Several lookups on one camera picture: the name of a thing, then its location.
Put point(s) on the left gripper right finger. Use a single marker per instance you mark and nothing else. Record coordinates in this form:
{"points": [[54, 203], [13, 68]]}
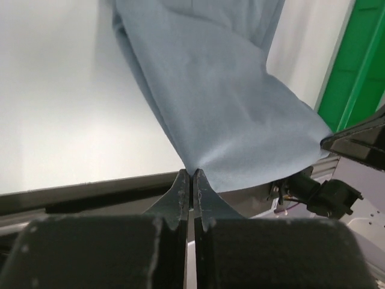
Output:
{"points": [[236, 252]]}

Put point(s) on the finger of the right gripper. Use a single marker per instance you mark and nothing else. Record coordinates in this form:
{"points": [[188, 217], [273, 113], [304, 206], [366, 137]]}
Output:
{"points": [[362, 143]]}

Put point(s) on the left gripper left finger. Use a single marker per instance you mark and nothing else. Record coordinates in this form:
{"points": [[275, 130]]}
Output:
{"points": [[126, 251]]}

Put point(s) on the grey-blue t shirt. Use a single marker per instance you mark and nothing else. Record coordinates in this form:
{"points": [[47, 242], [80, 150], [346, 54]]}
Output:
{"points": [[201, 66]]}

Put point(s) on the green plastic tray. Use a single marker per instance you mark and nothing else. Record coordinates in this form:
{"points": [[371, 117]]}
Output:
{"points": [[356, 83]]}

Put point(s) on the aluminium frame rail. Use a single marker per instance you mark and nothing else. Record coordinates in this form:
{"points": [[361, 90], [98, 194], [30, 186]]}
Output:
{"points": [[325, 166]]}

